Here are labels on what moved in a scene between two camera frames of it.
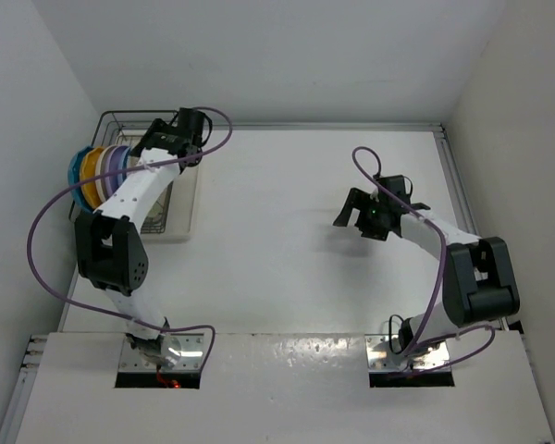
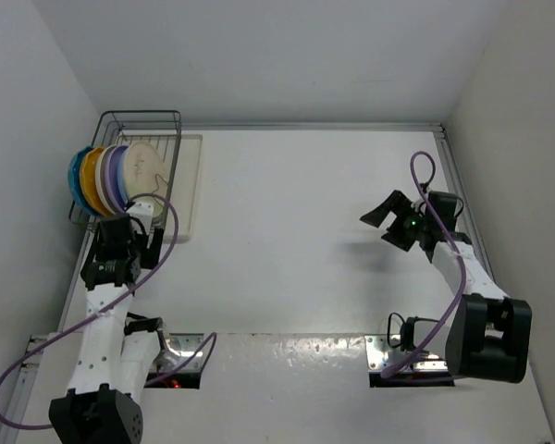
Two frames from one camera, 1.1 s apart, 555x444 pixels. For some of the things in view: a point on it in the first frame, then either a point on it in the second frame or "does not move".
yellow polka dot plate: x=88 y=171 does not move
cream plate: x=101 y=169 does not move
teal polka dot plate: x=74 y=177 does not move
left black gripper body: x=157 y=126 → x=134 y=248
